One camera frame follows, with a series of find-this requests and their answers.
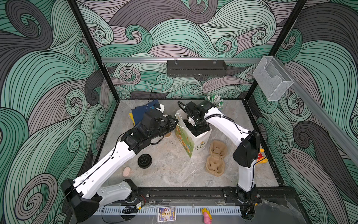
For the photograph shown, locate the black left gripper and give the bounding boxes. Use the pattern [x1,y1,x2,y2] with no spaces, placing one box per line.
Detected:
[149,115,178,141]

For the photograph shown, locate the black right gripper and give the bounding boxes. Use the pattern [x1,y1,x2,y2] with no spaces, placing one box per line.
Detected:
[186,118,209,139]

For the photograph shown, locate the white green paper takeout bag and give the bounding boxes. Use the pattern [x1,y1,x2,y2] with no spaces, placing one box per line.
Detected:
[175,109,212,158]

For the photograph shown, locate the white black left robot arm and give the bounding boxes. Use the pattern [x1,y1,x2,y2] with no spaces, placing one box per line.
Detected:
[61,109,179,223]

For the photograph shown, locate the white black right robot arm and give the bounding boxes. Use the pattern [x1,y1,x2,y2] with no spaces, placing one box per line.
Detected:
[178,100,260,193]

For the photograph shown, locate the navy blue napkin stack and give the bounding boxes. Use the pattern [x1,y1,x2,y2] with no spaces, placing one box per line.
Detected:
[131,100,160,125]

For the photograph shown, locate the green white wrapped straws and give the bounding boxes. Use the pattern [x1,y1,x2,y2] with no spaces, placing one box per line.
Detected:
[205,95,223,110]

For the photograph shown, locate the yellow napkin stack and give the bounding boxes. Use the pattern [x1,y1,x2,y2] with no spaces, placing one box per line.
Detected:
[129,113,136,126]

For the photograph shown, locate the pink oval soap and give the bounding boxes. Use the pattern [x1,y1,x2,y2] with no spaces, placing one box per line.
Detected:
[123,167,131,177]

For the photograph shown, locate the brown pulp cup carrier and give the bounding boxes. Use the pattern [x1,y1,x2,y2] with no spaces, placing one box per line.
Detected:
[206,140,228,176]

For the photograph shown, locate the yellow plush doll red dress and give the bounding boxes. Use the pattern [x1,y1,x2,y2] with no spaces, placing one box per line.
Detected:
[257,148,268,164]

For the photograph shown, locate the colourful picture card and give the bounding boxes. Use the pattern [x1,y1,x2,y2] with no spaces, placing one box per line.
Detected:
[157,206,176,223]

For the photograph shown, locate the pink yellow small toy figure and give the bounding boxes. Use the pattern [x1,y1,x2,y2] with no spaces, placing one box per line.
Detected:
[202,208,212,224]

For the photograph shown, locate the black wall shelf tray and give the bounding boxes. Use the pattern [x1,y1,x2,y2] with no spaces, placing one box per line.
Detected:
[167,60,227,77]

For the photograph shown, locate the aluminium wall rail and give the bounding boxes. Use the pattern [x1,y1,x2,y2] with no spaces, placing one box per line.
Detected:
[101,57,261,64]

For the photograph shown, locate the clear acrylic wall holder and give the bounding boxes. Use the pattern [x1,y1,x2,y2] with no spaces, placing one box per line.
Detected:
[253,56,294,101]

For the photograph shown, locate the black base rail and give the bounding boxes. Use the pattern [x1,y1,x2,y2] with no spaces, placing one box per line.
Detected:
[97,187,297,205]

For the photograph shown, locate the white slotted cable duct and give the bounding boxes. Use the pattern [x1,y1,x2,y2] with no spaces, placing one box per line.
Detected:
[93,205,241,217]

